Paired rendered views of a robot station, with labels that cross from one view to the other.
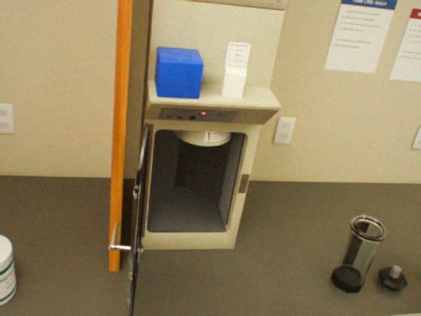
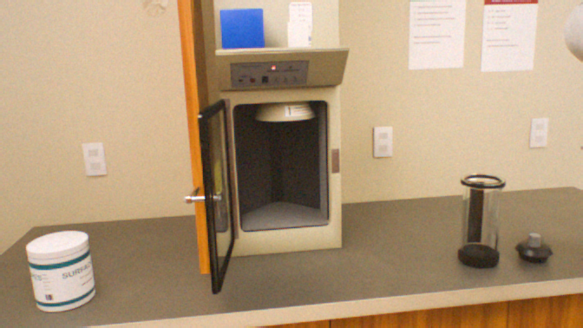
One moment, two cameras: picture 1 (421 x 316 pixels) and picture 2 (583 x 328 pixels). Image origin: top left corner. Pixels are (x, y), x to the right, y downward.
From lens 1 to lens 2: 0.50 m
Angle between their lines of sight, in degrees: 18
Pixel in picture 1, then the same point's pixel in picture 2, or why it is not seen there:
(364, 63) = (450, 58)
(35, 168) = (130, 213)
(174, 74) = (235, 22)
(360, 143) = (469, 147)
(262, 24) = not seen: outside the picture
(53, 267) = (138, 276)
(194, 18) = not seen: outside the picture
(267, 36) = not seen: outside the picture
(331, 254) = (455, 243)
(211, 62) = (276, 26)
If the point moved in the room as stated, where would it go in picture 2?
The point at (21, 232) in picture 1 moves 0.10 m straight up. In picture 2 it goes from (108, 256) to (104, 224)
